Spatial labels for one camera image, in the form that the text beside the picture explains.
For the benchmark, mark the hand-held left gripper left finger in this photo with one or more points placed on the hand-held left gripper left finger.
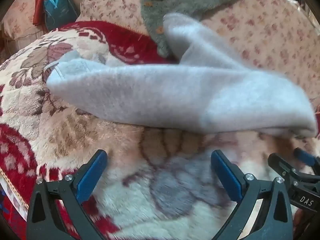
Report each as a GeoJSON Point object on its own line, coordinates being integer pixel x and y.
{"type": "Point", "coordinates": [91, 177]}

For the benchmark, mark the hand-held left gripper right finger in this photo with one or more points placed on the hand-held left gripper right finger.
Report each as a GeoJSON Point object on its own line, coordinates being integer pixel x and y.
{"type": "Point", "coordinates": [226, 177]}

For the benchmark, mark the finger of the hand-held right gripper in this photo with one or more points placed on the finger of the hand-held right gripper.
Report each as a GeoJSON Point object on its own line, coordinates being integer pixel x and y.
{"type": "Point", "coordinates": [282, 163]}
{"type": "Point", "coordinates": [303, 156]}

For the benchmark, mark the light grey fleece pants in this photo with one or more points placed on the light grey fleece pants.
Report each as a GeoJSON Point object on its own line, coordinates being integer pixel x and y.
{"type": "Point", "coordinates": [150, 92]}

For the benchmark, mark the red floral plush blanket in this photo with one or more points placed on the red floral plush blanket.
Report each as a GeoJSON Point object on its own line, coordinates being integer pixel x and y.
{"type": "Point", "coordinates": [75, 130]}

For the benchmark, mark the pink floral cushion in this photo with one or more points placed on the pink floral cushion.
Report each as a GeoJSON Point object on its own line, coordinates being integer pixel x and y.
{"type": "Point", "coordinates": [262, 30]}

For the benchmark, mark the teal bag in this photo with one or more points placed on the teal bag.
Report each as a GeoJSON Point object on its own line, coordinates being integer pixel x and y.
{"type": "Point", "coordinates": [60, 10]}

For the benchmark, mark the floral pillow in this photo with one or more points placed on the floral pillow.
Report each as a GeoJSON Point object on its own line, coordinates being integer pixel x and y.
{"type": "Point", "coordinates": [20, 17]}

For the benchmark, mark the red cloth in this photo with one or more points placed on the red cloth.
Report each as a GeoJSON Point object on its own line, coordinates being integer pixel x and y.
{"type": "Point", "coordinates": [40, 0]}

